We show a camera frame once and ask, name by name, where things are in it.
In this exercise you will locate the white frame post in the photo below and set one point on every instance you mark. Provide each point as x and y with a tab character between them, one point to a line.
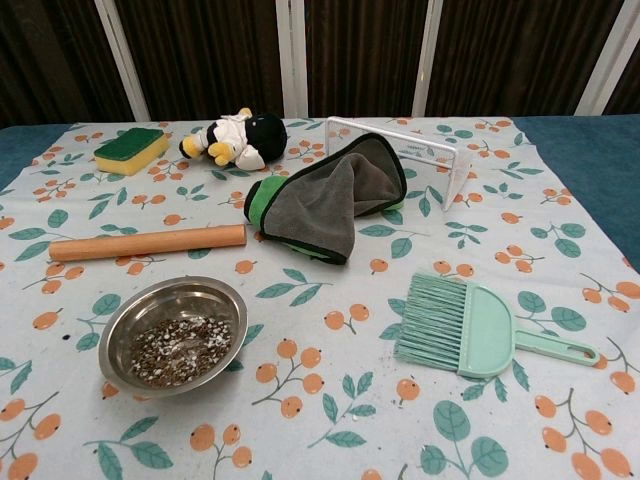
121	55
428	60
292	60
606	60

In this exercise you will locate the clear acrylic stand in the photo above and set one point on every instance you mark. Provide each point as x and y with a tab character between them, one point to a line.
460	175

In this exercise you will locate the stainless steel bowl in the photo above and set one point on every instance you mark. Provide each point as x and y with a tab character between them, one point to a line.
175	300

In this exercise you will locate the crushed brown and white bits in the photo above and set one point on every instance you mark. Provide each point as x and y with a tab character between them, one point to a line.
180	350

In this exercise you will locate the mint green hand brush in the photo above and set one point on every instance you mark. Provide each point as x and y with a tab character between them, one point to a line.
485	330

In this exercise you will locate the dark brown pleated curtain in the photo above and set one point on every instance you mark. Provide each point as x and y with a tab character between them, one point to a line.
225	50

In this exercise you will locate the grey and green cloth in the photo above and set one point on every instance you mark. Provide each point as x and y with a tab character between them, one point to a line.
320	210

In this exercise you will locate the wooden rolling pin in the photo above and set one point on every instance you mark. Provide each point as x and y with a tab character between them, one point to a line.
150	242

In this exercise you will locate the floral printed tablecloth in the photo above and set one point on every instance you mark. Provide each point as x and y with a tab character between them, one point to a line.
280	450

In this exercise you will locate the black and white plush toy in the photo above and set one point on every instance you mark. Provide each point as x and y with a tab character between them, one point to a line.
265	135

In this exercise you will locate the green and yellow sponge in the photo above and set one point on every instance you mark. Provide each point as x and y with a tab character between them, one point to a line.
130	150

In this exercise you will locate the blue table cover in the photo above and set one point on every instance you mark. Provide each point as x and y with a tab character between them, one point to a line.
590	165

